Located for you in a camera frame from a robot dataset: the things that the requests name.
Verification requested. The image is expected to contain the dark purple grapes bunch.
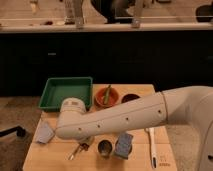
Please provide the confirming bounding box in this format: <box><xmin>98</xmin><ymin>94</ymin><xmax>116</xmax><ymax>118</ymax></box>
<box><xmin>81</xmin><ymin>143</ymin><xmax>89</xmax><ymax>151</ymax></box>

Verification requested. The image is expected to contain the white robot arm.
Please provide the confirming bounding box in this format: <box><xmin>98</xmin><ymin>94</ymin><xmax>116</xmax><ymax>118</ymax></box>
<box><xmin>56</xmin><ymin>86</ymin><xmax>213</xmax><ymax>171</ymax></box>

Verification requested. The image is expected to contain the small metal cup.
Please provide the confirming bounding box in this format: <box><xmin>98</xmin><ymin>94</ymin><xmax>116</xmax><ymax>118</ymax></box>
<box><xmin>98</xmin><ymin>140</ymin><xmax>113</xmax><ymax>158</ymax></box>

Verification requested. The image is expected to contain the light blue plastic cup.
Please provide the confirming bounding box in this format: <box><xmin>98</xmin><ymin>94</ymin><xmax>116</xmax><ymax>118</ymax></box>
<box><xmin>35</xmin><ymin>121</ymin><xmax>55</xmax><ymax>144</ymax></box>

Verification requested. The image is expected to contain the orange bowl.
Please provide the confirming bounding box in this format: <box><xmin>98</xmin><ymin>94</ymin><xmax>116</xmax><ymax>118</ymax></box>
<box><xmin>94</xmin><ymin>87</ymin><xmax>119</xmax><ymax>108</ymax></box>

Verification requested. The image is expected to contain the green vegetable stick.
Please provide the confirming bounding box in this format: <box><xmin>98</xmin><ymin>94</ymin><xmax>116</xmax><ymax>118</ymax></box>
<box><xmin>103</xmin><ymin>84</ymin><xmax>111</xmax><ymax>105</ymax></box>

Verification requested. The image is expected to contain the dark brown bowl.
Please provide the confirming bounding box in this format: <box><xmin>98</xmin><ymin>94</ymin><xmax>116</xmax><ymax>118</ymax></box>
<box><xmin>121</xmin><ymin>94</ymin><xmax>140</xmax><ymax>103</ymax></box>

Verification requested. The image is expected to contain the green plastic tray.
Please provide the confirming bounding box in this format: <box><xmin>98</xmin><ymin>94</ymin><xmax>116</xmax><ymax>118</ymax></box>
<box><xmin>39</xmin><ymin>77</ymin><xmax>93</xmax><ymax>112</ymax></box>

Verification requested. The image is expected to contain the metal fork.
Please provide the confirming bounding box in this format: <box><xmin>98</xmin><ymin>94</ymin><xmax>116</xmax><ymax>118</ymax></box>
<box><xmin>68</xmin><ymin>144</ymin><xmax>84</xmax><ymax>160</ymax></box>

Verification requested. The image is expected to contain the black chair part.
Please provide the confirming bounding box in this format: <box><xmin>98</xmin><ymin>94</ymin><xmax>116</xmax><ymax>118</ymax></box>
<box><xmin>0</xmin><ymin>126</ymin><xmax>26</xmax><ymax>138</ymax></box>

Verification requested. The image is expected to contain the white handled brush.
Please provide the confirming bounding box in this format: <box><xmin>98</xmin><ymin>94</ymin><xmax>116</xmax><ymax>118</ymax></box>
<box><xmin>145</xmin><ymin>128</ymin><xmax>157</xmax><ymax>169</ymax></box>

